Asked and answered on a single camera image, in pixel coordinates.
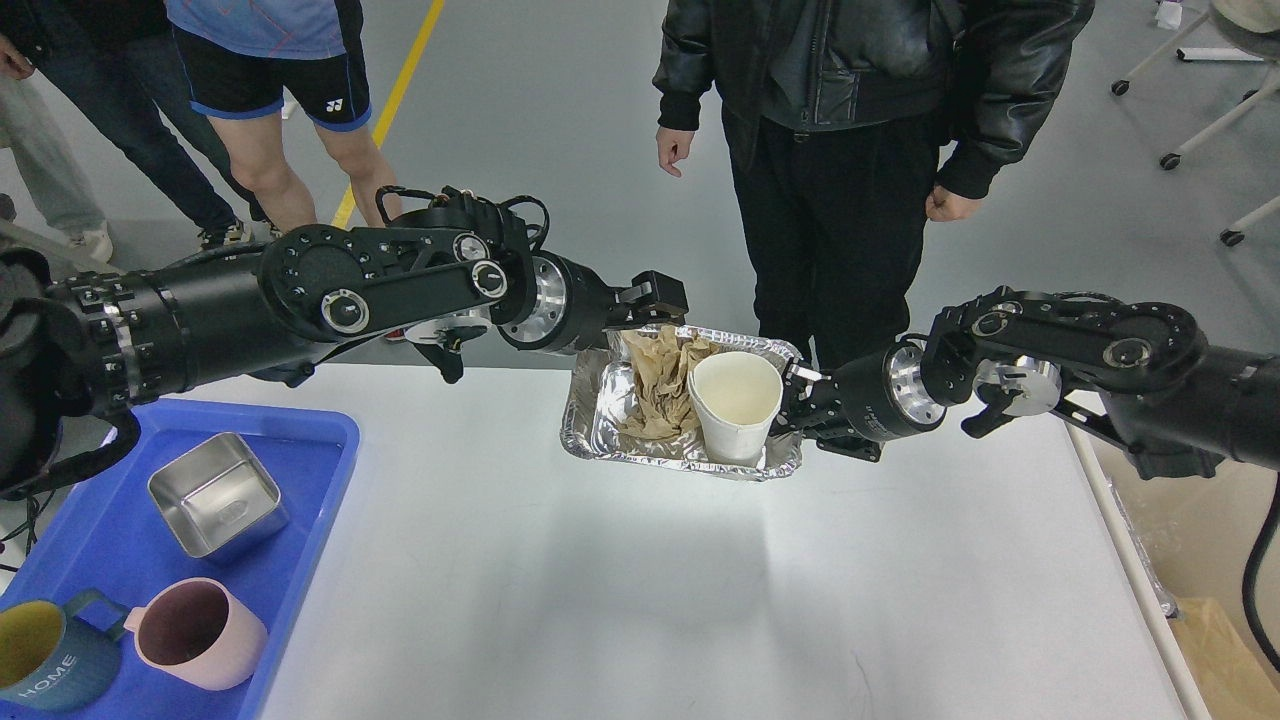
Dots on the white paper cup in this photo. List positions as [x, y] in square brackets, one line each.
[736, 395]

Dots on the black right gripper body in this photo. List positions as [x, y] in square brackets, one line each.
[876, 399]

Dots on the white rolling chair legs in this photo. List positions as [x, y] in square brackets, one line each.
[1221, 32]

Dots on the blue plastic tray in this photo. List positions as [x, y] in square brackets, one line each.
[109, 536]

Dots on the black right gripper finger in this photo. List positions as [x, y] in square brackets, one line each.
[806, 399]

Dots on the aluminium foil tray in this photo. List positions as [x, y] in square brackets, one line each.
[602, 397]

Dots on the beige plastic bin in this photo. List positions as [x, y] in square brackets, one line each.
[1181, 538]

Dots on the square stainless steel tray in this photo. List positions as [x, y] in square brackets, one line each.
[218, 500]

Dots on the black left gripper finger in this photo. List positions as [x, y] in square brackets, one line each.
[653, 297]

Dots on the person in black leather jacket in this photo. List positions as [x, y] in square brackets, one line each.
[851, 125]

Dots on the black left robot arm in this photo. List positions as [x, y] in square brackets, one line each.
[80, 354]

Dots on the person in dark jeans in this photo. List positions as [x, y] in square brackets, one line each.
[118, 63]

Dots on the blue HOME mug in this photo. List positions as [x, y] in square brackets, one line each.
[52, 659]

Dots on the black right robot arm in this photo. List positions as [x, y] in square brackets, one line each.
[1139, 376]

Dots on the pink mug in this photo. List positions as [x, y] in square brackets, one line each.
[198, 631]

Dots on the brown paper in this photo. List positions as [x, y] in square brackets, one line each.
[1232, 682]
[662, 365]

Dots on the brown paper in bin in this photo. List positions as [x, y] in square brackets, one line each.
[1232, 682]

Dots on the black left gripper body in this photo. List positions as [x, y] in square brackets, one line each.
[573, 308]

